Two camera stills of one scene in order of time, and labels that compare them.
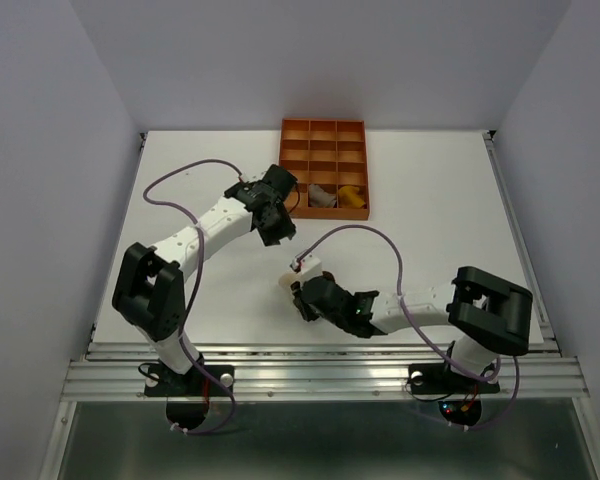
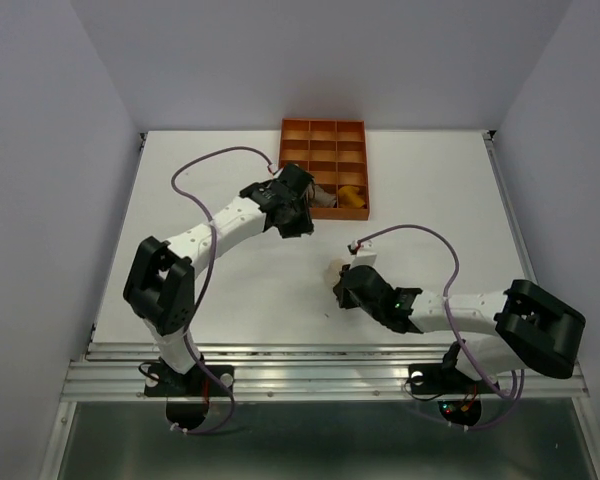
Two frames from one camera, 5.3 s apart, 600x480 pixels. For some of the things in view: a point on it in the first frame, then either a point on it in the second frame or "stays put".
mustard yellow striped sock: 348,197 stays put
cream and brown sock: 291,280 → 333,271
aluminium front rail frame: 116,372 stays put
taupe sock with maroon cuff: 319,198 stays put
